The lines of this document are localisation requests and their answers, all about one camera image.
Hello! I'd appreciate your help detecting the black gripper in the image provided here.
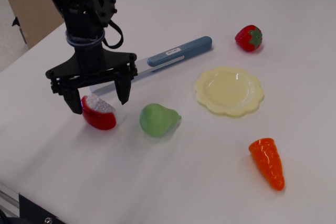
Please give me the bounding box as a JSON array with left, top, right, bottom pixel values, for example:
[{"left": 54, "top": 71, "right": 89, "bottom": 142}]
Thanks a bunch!
[{"left": 46, "top": 43, "right": 137, "bottom": 114}]

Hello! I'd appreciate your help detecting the red and white toy sushi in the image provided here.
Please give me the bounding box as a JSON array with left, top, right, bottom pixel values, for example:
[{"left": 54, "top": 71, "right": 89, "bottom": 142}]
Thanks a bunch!
[{"left": 81, "top": 93, "right": 117, "bottom": 130}]

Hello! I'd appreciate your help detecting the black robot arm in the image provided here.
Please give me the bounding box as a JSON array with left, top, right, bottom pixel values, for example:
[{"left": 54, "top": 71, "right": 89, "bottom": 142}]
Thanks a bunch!
[{"left": 46, "top": 0, "right": 138, "bottom": 114}]

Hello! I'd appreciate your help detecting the pale yellow toy plate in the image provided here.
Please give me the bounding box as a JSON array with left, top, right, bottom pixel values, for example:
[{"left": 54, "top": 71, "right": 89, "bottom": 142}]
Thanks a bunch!
[{"left": 194, "top": 67, "right": 264, "bottom": 118}]

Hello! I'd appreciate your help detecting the green toy pear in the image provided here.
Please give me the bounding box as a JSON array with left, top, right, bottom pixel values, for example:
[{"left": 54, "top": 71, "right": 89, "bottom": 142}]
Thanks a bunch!
[{"left": 139, "top": 103, "right": 182, "bottom": 137}]

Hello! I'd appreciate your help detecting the blue toy knife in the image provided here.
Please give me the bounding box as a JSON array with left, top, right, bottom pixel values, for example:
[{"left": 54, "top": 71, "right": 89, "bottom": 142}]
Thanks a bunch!
[{"left": 88, "top": 36, "right": 213, "bottom": 94}]

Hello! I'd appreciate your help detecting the red toy strawberry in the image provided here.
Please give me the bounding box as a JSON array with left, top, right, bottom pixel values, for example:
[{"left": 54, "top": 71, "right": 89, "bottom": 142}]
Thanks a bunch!
[{"left": 235, "top": 25, "right": 263, "bottom": 52}]

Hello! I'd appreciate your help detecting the orange toy carrot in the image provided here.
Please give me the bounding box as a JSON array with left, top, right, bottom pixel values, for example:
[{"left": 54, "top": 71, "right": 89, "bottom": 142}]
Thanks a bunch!
[{"left": 248, "top": 138, "right": 285, "bottom": 191}]

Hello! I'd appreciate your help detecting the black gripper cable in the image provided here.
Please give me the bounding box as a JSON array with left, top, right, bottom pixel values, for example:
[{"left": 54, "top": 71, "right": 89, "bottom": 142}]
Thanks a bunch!
[{"left": 102, "top": 19, "right": 124, "bottom": 51}]

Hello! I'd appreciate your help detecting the black corner bracket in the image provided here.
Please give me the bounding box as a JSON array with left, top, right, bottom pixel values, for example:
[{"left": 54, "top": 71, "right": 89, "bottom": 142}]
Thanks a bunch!
[{"left": 19, "top": 194, "right": 65, "bottom": 224}]

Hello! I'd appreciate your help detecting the aluminium table frame rail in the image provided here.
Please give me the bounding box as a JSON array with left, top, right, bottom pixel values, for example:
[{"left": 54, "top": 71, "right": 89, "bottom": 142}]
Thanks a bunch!
[{"left": 0, "top": 184, "right": 19, "bottom": 218}]

